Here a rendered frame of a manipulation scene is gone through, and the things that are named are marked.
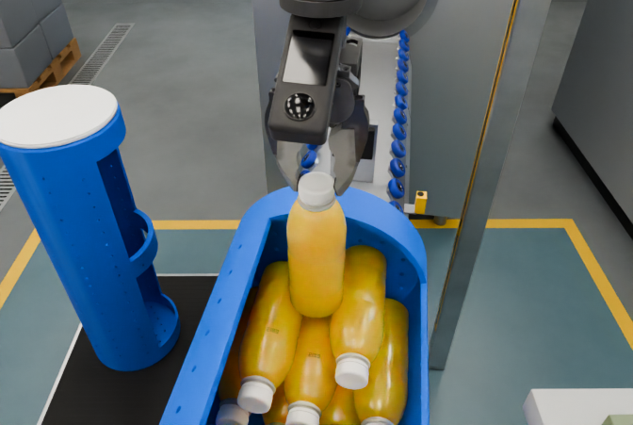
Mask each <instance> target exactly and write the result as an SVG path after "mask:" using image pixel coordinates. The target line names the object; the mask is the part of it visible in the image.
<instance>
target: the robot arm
mask: <svg viewBox="0 0 633 425"><path fill-rule="evenodd" d="M279 1H280V7H281V8H282V9H283V10H284V11H286V12H288V13H291V16H290V20H289V25H288V29H287V33H286V38H285V43H284V50H283V55H282V57H281V64H280V69H279V72H278V73H277V74H276V77H275V79H274V81H275V82H276V87H275V88H271V89H270V91H269V93H268V97H269V102H268V107H267V110H266V113H265V129H266V133H267V136H268V141H269V144H270V147H271V150H272V153H273V154H274V155H275V158H276V161H277V164H278V166H279V168H280V171H281V173H282V175H283V177H284V179H285V181H286V182H287V184H288V185H289V186H290V187H291V189H292V190H293V191H295V192H298V191H299V181H300V176H301V174H300V171H299V165H300V160H301V156H300V148H301V147H302V145H303V143H304V144H313V145H323V144H325V143H326V141H327V137H328V130H329V127H330V128H332V130H331V131H330V135H329V138H328V143H329V149H330V151H331V152H332V153H333V155H334V158H335V162H334V167H333V172H334V174H335V176H336V177H335V179H334V183H333V189H334V191H335V193H336V196H342V195H343V194H344V192H345V191H346V190H347V189H348V187H349V185H350V184H351V182H352V180H353V177H354V174H355V173H356V170H357V167H358V164H359V162H360V160H361V157H362V154H363V151H364V148H365V145H366V142H367V138H368V131H369V113H368V110H367V108H366V107H365V96H364V95H363V94H361V95H358V93H359V88H360V81H361V65H362V50H363V38H351V37H347V35H346V29H347V15H349V14H351V13H353V12H355V11H357V10H358V9H360V8H361V6H362V2H363V0H279ZM349 43H355V44H357V46H355V45H353V44H349ZM336 123H340V124H338V125H337V126H336V127H334V126H335V124H336Z"/></svg>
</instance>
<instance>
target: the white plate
mask: <svg viewBox="0 0 633 425"><path fill-rule="evenodd" d="M117 109H118V104H117V100H116V98H115V97H114V95H113V94H112V93H110V92H109V91H107V90H104V89H101V88H98V87H94V86H89V85H63V86H55V87H51V88H46V89H42V90H36V91H33V92H30V93H28V94H26V95H23V96H21V97H19V98H17V99H15V100H13V101H11V102H9V103H8V104H6V105H5V106H3V107H2V108H1V109H0V142H1V143H3V144H5V145H7V146H11V147H15V148H22V149H43V148H51V147H57V146H61V145H65V144H68V143H72V142H75V141H78V140H81V139H84V138H86V137H88V136H90V135H92V134H94V133H96V132H97V131H99V130H100V129H102V128H103V127H105V126H106V125H107V124H108V123H109V122H110V121H111V120H112V119H113V117H114V116H115V114H116V112H117Z"/></svg>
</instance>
